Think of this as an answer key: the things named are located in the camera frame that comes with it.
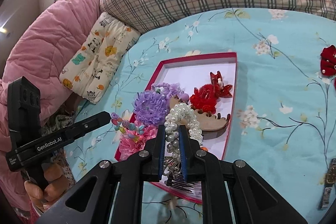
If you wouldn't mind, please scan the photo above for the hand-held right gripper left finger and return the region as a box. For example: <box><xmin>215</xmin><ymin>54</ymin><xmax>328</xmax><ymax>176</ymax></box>
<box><xmin>35</xmin><ymin>126</ymin><xmax>166</xmax><ymax>224</ymax></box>

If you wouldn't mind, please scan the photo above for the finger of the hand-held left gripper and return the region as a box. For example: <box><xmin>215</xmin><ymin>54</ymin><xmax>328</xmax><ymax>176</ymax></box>
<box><xmin>66</xmin><ymin>111</ymin><xmax>113</xmax><ymax>140</ymax></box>

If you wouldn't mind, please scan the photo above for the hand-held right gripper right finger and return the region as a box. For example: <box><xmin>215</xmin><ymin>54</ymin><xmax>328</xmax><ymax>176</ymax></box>
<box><xmin>178</xmin><ymin>124</ymin><xmax>309</xmax><ymax>224</ymax></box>

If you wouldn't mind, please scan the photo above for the pink flower hair accessory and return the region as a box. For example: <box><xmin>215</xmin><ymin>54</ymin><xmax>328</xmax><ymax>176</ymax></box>
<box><xmin>119</xmin><ymin>122</ymin><xmax>158</xmax><ymax>160</ymax></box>

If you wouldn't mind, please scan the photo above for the colourful beaded bracelet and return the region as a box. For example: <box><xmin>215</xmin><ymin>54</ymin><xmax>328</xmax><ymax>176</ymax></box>
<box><xmin>110</xmin><ymin>112</ymin><xmax>145</xmax><ymax>142</ymax></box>

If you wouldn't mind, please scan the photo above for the white pearl hair comb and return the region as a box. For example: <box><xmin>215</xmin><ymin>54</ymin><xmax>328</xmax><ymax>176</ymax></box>
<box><xmin>163</xmin><ymin>103</ymin><xmax>204</xmax><ymax>194</ymax></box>

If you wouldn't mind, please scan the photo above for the purple flower hair accessory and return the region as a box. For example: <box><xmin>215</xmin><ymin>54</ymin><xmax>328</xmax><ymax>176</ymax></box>
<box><xmin>133</xmin><ymin>91</ymin><xmax>170</xmax><ymax>126</ymax></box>

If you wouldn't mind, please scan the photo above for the red flower hair clip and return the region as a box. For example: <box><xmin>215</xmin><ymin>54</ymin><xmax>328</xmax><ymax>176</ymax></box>
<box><xmin>189</xmin><ymin>84</ymin><xmax>218</xmax><ymax>113</ymax></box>

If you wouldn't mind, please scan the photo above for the red rimmed white box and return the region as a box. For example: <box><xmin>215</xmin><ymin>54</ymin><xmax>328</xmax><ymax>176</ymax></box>
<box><xmin>114</xmin><ymin>52</ymin><xmax>238</xmax><ymax>205</ymax></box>

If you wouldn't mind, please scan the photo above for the person's left hand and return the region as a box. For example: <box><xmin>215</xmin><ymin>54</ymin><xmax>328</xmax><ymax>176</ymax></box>
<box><xmin>24</xmin><ymin>162</ymin><xmax>76</xmax><ymax>211</ymax></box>

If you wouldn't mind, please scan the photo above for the dark floral clothing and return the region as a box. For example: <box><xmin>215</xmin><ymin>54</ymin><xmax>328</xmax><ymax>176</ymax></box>
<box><xmin>39</xmin><ymin>109</ymin><xmax>79</xmax><ymax>188</ymax></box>

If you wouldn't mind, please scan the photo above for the panda print pillow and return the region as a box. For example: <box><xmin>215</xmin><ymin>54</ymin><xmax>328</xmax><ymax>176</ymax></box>
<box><xmin>59</xmin><ymin>12</ymin><xmax>141</xmax><ymax>104</ymax></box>

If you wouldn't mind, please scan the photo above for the purple pearl scrunchie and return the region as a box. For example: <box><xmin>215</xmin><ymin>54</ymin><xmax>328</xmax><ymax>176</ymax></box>
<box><xmin>151</xmin><ymin>82</ymin><xmax>189</xmax><ymax>104</ymax></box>

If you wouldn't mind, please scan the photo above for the red ribbon hair clip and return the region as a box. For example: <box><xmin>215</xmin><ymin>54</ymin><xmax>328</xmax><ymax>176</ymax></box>
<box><xmin>209</xmin><ymin>71</ymin><xmax>234</xmax><ymax>98</ymax></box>

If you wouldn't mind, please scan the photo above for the pink padded quilt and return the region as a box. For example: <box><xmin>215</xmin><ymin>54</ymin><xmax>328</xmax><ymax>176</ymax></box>
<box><xmin>0</xmin><ymin>0</ymin><xmax>112</xmax><ymax>122</ymax></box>

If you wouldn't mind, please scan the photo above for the teal floral bedsheet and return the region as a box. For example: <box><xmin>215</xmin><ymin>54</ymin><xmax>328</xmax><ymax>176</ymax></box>
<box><xmin>63</xmin><ymin>7</ymin><xmax>336</xmax><ymax>224</ymax></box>

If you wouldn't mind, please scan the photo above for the metal wrist watch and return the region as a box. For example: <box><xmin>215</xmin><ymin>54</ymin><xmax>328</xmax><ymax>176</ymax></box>
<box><xmin>318</xmin><ymin>158</ymin><xmax>336</xmax><ymax>210</ymax></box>

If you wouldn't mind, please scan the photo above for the red velvet bow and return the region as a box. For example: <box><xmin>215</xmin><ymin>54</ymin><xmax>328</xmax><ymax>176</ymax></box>
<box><xmin>320</xmin><ymin>45</ymin><xmax>336</xmax><ymax>88</ymax></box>

